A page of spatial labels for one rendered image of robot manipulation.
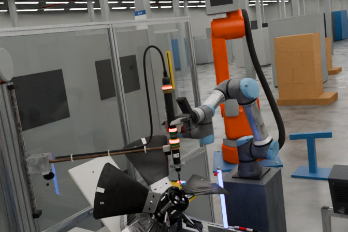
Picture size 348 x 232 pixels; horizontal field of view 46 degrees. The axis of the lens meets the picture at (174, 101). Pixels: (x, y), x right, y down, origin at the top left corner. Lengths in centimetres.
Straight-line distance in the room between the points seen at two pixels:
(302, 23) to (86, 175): 1078
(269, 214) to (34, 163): 138
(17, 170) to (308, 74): 837
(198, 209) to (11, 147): 182
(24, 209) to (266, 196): 133
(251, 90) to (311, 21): 1008
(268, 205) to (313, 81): 738
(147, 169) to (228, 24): 409
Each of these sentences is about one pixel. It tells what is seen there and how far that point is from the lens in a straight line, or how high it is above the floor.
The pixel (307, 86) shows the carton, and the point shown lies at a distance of 979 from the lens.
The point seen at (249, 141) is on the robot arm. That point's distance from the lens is 251.
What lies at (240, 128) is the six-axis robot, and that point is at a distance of 576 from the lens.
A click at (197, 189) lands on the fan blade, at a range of 197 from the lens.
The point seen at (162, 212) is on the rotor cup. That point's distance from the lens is 180.
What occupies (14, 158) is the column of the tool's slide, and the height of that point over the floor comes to 147.
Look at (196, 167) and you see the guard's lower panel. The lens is 326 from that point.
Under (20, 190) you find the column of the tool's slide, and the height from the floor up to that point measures 131.
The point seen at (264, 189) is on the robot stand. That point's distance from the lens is 246.
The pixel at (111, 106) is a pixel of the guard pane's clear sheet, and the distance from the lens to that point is 253.
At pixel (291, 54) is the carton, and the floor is 117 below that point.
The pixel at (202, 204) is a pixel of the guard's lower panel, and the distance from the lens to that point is 340.
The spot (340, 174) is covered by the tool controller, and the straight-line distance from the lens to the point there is 190.
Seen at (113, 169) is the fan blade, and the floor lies 140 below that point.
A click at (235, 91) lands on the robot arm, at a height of 157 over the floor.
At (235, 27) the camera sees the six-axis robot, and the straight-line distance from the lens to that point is 576.
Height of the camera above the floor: 190
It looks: 9 degrees down
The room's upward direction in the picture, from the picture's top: 8 degrees counter-clockwise
